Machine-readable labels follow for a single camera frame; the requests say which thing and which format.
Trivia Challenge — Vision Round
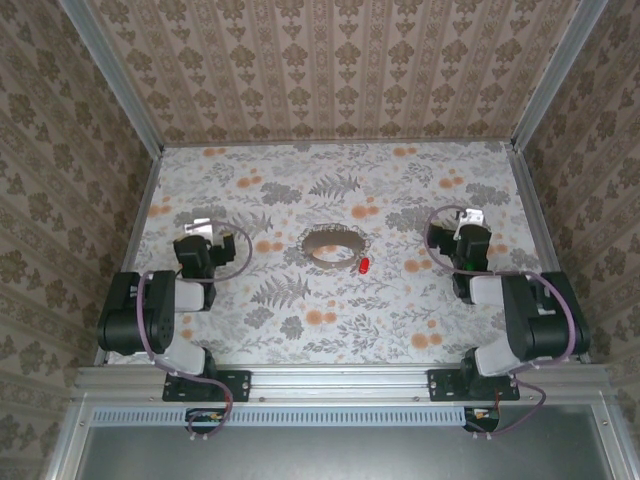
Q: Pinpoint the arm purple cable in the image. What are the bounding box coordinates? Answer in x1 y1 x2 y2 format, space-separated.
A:
132 219 254 442
423 204 585 439

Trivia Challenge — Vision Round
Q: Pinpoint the grey metal panel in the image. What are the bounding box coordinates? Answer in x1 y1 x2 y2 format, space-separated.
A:
74 423 617 480

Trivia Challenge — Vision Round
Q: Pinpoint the aluminium mounting rail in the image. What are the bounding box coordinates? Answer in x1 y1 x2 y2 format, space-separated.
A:
74 363 614 402

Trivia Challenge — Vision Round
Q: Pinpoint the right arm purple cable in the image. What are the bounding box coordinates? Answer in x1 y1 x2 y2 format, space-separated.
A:
423 204 585 439

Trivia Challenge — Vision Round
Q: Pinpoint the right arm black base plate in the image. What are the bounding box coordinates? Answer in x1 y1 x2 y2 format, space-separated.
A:
427 368 521 403

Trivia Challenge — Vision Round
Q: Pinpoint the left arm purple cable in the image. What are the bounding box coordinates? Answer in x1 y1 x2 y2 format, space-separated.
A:
132 219 254 442

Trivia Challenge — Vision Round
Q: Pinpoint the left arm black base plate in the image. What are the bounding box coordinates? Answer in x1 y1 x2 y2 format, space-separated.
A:
162 368 252 403

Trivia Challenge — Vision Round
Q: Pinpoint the brown lace wristlet keyring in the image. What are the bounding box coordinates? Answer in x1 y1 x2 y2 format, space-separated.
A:
298 222 372 272

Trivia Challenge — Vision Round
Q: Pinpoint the aluminium frame post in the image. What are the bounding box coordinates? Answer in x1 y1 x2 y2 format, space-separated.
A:
511 0 610 152
57 0 166 154

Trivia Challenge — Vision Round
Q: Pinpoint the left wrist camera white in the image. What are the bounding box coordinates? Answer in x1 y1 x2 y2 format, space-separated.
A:
183 218 214 239

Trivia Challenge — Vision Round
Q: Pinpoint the grey slotted cable duct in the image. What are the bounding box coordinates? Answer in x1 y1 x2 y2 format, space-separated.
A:
91 405 502 428

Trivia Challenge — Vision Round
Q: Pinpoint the floral table cover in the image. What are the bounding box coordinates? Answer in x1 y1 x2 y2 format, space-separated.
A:
107 141 571 366

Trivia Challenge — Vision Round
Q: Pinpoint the aluminium side rail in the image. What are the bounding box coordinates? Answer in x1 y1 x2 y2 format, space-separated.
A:
503 141 592 364
93 148 165 366

